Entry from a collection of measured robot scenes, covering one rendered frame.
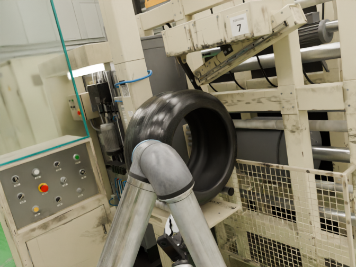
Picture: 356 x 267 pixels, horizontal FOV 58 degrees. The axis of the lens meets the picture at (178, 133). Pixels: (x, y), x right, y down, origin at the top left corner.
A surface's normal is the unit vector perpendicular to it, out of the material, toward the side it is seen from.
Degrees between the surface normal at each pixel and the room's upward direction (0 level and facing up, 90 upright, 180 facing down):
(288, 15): 90
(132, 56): 90
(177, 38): 90
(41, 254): 90
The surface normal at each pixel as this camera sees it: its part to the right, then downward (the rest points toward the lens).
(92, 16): 0.76, -0.01
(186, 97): 0.23, -0.66
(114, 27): -0.75, 0.29
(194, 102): 0.59, -0.14
